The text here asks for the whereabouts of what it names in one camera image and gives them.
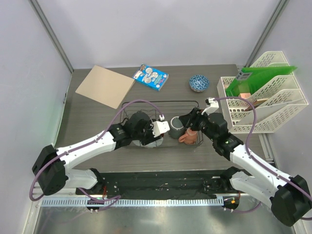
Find black wire dish rack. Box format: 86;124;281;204
119;100;199;148

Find blue red patterned bowl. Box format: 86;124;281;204
189;75;210;93

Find pink mug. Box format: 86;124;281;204
178;128;197;144

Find white file organizer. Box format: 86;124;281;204
216;50;309;134

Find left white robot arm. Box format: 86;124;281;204
32;111;170;195

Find grey mug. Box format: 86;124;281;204
168;117;186;139

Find brown items in organizer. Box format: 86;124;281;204
239;93;268;112

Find blue picture box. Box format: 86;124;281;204
132;64;169;91

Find green plastic folder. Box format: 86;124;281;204
225;66;297;97

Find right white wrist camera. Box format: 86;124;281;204
201;97;219;115

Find white plate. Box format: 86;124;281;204
132;137;163;148

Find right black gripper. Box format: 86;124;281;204
179;108;217;142

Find white slotted cable duct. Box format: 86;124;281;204
41;196;224;207

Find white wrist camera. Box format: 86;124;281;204
201;97;219;115
152;114;170;137

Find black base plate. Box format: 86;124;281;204
78;170;238;200

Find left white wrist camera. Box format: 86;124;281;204
152;114;170;137

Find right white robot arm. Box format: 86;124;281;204
179;108;312;227

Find beige board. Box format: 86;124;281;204
76;65;135;109

